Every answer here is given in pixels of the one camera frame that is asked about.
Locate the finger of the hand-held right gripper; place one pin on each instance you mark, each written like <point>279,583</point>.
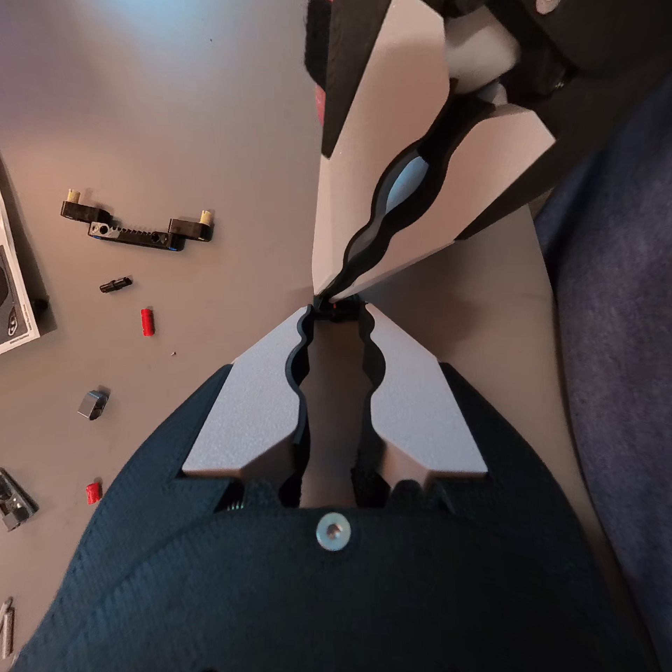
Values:
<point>488,173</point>
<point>399,94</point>

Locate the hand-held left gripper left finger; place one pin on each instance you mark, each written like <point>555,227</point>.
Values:
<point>246,409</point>

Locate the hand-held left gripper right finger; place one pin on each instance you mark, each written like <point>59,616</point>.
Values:
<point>420,409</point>

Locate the black lego piece red stripe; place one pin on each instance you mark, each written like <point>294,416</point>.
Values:
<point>326,313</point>

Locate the red lego connector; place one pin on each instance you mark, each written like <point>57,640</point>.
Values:
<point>147,322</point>

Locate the grey lego piece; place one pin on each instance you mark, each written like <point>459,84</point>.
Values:
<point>92,405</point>

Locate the small red lego piece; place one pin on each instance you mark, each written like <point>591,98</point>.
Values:
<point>93,492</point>

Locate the black lego pin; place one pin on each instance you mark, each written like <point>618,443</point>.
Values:
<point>115,285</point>

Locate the black lego assembly tan pins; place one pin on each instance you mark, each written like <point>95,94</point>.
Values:
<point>139,237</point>

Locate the grey black lego assembly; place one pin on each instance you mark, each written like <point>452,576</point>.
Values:
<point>15,501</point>

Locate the lego sticker sheet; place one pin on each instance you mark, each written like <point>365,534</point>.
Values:
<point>13,299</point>

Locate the grey lego rod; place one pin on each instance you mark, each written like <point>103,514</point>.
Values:
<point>6,627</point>

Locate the person's right hand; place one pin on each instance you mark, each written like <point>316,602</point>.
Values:
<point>320,104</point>

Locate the dark blue cloth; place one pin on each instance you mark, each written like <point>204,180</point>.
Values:
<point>619,393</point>

